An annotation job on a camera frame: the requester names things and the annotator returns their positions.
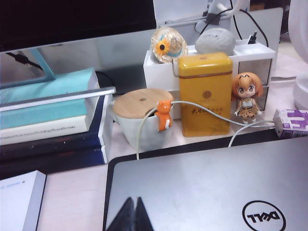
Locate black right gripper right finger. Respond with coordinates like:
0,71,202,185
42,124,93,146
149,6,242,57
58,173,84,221
136,196,161,231

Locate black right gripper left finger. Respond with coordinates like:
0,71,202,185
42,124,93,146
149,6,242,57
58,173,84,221
105,196,136,231

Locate blue cover thick book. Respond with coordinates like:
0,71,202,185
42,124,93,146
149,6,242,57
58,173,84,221
0,169,47,231

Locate dark navy book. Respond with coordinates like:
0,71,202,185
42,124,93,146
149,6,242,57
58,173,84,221
0,145,108,174
0,95,114,154

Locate white cover book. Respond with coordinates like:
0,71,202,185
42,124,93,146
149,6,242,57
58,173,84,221
0,115,89,146

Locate teal cover book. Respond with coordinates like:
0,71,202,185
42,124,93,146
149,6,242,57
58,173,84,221
0,67,99,129

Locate black desk mat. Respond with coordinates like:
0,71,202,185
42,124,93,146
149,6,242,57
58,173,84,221
102,131,308,231

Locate silver Dell laptop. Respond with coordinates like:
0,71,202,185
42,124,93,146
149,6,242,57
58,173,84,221
109,137,308,231

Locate white ceramic mug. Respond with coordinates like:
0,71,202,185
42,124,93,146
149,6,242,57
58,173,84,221
108,96,174,153

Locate round wooden mug lid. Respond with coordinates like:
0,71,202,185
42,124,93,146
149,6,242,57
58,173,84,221
113,88,174,120

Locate white desk organizer drawers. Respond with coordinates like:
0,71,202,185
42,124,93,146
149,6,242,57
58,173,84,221
143,39,276,121

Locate yellow tea tin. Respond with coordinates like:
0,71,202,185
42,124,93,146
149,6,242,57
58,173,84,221
177,52,233,138

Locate orange haired anime figurine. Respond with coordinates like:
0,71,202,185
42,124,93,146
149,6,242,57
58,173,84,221
231,72,263,125

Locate teal monitor stand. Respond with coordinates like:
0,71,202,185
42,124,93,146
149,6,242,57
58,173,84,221
0,47,116,113

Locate purple white small carton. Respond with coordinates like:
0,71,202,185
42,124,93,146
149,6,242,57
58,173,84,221
273,108,308,139

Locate grey stone shaped object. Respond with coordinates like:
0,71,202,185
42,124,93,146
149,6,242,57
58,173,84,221
194,26,236,55

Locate large black monitor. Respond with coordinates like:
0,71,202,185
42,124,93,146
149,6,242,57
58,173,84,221
0,0,157,52

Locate white charging cable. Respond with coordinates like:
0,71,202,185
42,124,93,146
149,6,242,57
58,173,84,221
135,100,277,160

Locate orange cat cable holder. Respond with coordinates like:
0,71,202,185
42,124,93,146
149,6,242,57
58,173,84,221
154,99,172,132

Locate silver bead chain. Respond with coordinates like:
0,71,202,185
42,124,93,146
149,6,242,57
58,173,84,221
171,59,180,78

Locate black monitor cable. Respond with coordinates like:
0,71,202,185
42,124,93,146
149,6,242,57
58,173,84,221
4,51,46,71

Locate black cable with plug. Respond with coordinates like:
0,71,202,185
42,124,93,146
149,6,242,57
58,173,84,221
229,0,270,48

